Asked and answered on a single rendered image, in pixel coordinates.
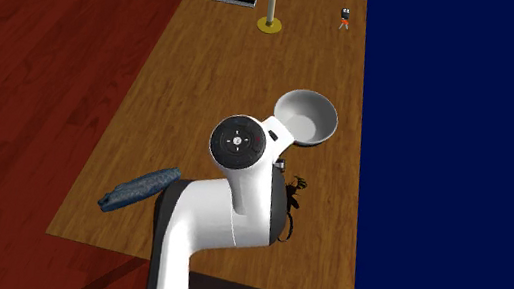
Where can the wooden table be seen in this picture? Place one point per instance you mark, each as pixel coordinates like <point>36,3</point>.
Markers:
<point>206,74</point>

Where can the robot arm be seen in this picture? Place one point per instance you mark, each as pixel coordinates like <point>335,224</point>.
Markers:
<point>209,216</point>

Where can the black scorpion figure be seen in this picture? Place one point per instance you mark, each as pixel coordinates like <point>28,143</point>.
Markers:
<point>292,197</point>

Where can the white bowl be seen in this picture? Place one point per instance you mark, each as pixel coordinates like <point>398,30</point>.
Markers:
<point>309,116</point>

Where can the small black orange-legged figure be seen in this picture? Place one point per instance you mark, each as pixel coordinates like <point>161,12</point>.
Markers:
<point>345,16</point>

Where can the blue fish-shaped case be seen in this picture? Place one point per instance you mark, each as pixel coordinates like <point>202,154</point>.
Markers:
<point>141,188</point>

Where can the brass lamp stand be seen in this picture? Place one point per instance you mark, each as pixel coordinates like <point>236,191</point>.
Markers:
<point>269,21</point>

